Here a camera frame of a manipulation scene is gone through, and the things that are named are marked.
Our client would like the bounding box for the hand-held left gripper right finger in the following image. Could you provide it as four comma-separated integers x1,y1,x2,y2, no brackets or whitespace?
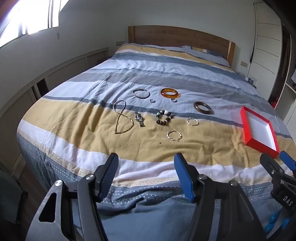
173,153,269,241

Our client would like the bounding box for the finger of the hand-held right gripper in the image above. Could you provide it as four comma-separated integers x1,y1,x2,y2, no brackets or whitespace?
260,153,290,186
279,151,296,178

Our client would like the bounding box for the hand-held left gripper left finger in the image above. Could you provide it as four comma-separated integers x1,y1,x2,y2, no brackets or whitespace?
27,152,119,241

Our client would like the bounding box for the red jewelry box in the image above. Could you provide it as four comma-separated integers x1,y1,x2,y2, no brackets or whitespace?
240,106,280,159

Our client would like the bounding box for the beaded bracelet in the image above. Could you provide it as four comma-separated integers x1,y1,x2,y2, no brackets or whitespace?
154,110,176,127

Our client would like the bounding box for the person's right hand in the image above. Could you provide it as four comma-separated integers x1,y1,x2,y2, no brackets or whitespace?
264,209,292,235

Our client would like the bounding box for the bed with striped duvet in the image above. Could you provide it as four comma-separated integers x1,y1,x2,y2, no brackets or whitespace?
17,44,293,241

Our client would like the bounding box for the silver wristwatch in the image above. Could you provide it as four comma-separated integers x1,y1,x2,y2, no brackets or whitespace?
134,111,146,128

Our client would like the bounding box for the dark brown bangle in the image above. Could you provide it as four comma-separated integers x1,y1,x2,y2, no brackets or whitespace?
193,101,213,115

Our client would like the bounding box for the amber bangle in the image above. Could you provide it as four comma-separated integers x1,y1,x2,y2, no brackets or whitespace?
160,88,180,99

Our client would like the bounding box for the silver bangle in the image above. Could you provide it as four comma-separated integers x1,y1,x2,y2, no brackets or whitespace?
132,88,151,100

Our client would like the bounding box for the bedside clutter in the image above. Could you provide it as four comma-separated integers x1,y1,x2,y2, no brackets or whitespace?
240,73,258,88

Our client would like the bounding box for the white wardrobe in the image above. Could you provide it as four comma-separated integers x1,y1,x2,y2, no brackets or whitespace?
248,0,283,100

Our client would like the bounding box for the grey pillow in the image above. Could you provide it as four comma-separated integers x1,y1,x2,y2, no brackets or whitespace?
181,45,232,67

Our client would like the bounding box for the wooden headboard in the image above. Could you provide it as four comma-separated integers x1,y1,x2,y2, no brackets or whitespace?
128,25,236,67

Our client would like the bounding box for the window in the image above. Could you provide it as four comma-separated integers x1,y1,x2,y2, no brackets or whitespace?
0,0,70,48

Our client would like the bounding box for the low beige wall cabinet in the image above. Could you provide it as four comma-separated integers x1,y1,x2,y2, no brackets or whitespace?
0,47,109,167

